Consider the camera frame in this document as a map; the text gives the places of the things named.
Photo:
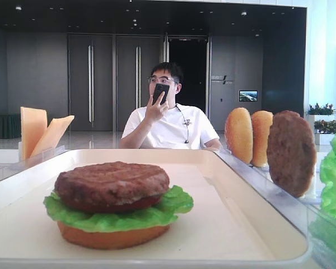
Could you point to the clear left long rail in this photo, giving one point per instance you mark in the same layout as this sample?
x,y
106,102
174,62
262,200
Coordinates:
x,y
8,170

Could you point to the black smartphone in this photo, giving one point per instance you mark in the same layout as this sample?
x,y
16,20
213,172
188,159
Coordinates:
x,y
159,89

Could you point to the bottom bun on tray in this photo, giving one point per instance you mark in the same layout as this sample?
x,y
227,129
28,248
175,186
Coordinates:
x,y
112,240

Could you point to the meat patty on burger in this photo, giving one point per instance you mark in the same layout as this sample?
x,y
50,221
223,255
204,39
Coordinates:
x,y
114,183

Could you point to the orange cheese slice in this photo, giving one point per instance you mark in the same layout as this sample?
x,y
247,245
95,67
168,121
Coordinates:
x,y
33,125
52,135

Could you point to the standing meat patty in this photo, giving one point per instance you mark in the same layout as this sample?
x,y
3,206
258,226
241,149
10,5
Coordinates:
x,y
291,153

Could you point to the wall display screen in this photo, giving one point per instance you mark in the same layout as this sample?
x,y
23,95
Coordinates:
x,y
245,96

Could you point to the lettuce leaf on burger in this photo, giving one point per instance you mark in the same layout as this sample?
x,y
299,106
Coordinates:
x,y
174,202

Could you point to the standing bun slice near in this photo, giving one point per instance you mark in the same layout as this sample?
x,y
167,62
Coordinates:
x,y
261,121

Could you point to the standing orange cheese slice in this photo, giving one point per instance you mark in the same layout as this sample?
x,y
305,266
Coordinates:
x,y
33,125

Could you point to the seated man white shirt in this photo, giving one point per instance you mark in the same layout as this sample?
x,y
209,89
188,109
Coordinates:
x,y
171,125

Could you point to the standing bun slice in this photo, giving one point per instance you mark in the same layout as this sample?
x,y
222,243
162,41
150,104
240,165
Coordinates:
x,y
239,134
261,121

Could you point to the standing bun slice far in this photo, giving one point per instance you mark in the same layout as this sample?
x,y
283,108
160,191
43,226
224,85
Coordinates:
x,y
239,134

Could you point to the clear long rail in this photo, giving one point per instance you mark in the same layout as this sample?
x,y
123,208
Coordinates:
x,y
304,213
8,170

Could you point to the cream rectangular tray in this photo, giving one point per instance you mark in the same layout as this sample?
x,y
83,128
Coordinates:
x,y
230,226

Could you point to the potted plants white planter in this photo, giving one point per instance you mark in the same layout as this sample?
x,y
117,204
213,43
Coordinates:
x,y
322,119

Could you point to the clear right long rail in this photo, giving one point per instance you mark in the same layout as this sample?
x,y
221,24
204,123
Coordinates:
x,y
304,213

